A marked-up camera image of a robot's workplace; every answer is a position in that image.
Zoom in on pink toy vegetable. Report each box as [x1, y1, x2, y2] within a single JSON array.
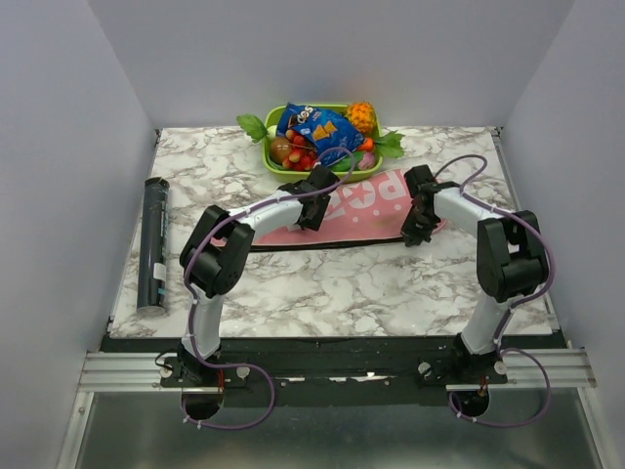
[[354, 151, 376, 171]]

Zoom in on green plastic bin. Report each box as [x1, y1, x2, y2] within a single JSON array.
[[262, 103, 384, 184]]

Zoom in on brown toy fruit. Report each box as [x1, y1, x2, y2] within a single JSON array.
[[270, 136, 292, 165]]

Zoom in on green fake leaf left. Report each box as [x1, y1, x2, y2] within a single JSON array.
[[236, 113, 269, 144]]

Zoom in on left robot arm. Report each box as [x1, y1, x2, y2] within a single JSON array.
[[178, 166, 342, 386]]

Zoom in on green fake leaf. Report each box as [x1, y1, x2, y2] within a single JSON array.
[[374, 131, 404, 159], [236, 113, 269, 144]]

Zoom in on toy pineapple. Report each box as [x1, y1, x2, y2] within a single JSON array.
[[345, 102, 377, 135]]

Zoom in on blue chips bag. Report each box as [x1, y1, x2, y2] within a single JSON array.
[[276, 103, 365, 167]]

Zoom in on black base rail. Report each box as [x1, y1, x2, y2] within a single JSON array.
[[96, 336, 555, 410]]

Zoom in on toy carrot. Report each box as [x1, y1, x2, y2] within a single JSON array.
[[358, 138, 375, 151]]

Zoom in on pink racket bag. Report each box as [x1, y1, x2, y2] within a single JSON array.
[[209, 168, 448, 251]]

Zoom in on red toy berries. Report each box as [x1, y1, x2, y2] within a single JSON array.
[[281, 129, 317, 172]]

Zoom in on black shuttlecock tube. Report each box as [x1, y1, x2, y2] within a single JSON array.
[[136, 177, 170, 315]]

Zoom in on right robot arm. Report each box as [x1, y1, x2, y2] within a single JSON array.
[[400, 165, 550, 383]]

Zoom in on green fake leaf right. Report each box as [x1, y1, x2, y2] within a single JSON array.
[[374, 131, 404, 159]]

